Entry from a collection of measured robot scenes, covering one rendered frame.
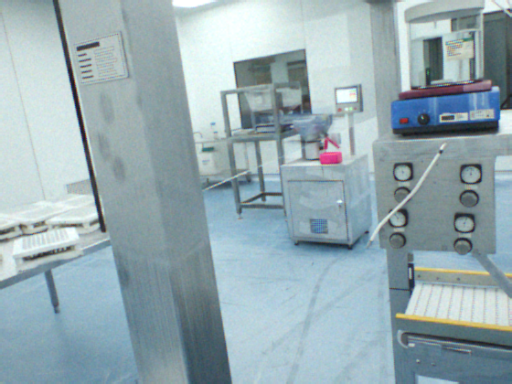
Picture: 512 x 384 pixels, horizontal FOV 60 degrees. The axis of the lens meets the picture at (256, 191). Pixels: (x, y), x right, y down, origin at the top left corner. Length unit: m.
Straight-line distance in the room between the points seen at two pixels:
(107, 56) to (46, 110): 5.89
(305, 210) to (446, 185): 3.07
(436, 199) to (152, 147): 0.69
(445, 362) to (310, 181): 2.88
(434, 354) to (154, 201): 0.87
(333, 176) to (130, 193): 3.44
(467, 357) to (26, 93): 5.66
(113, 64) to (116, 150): 0.06
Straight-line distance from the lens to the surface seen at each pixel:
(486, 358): 1.11
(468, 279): 1.32
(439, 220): 0.95
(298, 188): 3.92
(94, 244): 2.06
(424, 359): 1.13
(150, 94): 0.34
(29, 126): 6.09
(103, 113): 0.36
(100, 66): 0.35
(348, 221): 3.81
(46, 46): 6.41
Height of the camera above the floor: 1.39
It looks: 12 degrees down
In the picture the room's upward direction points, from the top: 7 degrees counter-clockwise
